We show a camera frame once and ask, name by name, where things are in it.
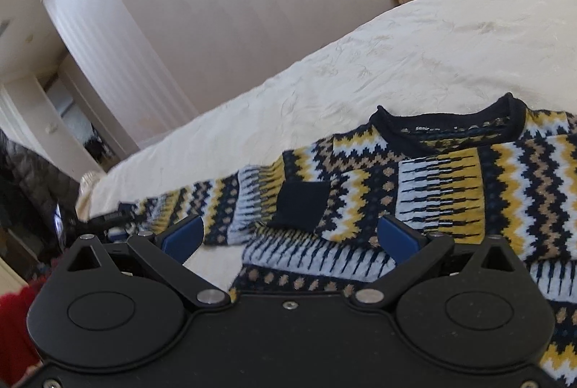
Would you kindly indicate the patterned knit sweater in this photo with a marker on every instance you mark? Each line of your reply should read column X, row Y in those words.
column 450, row 189

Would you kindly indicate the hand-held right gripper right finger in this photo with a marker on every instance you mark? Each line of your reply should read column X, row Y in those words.
column 399, row 240

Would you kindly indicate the cream bedspread bed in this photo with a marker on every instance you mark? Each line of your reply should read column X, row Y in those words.
column 428, row 54

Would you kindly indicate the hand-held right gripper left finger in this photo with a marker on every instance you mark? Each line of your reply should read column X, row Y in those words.
column 182, row 237

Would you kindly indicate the white wardrobe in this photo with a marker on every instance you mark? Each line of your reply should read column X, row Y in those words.
column 49, row 126

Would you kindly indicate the dark jacket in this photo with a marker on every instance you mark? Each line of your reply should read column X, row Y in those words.
column 31, row 189

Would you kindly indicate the white door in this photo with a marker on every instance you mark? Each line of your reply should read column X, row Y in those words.
column 99, row 31

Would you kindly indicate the red cloth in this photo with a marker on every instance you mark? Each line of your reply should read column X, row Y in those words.
column 13, row 329

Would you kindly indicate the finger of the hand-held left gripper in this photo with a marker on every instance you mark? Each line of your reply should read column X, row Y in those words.
column 110, row 218

